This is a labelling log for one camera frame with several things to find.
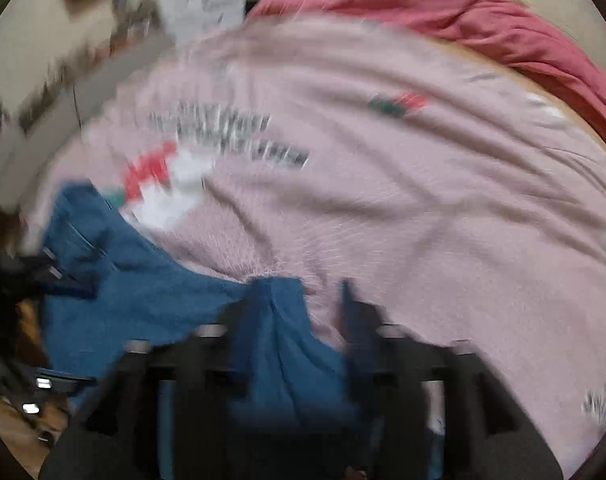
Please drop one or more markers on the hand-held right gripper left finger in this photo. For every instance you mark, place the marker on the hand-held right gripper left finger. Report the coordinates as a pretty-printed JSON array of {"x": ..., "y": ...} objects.
[{"x": 233, "y": 327}]

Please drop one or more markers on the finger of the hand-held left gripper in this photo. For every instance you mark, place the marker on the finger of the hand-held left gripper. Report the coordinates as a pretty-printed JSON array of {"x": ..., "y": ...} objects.
[{"x": 50, "y": 270}]

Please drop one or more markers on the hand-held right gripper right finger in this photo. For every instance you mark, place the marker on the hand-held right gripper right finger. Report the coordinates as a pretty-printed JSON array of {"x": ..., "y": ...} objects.
[{"x": 350, "y": 310}]

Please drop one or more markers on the blue denim pants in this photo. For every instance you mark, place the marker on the blue denim pants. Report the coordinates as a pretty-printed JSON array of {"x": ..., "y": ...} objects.
[{"x": 148, "y": 310}]

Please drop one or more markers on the pink printed bedsheet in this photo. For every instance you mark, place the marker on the pink printed bedsheet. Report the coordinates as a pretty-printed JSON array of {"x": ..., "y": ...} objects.
[{"x": 383, "y": 185}]

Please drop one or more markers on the pale grey cloth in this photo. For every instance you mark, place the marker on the pale grey cloth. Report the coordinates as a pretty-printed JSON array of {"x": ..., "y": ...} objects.
[{"x": 203, "y": 0}]

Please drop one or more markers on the red quilt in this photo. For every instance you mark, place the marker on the red quilt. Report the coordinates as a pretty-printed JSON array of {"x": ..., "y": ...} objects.
[{"x": 458, "y": 15}]

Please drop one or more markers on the grey padded bed frame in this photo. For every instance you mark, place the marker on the grey padded bed frame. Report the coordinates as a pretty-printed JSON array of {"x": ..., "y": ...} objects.
[{"x": 63, "y": 110}]

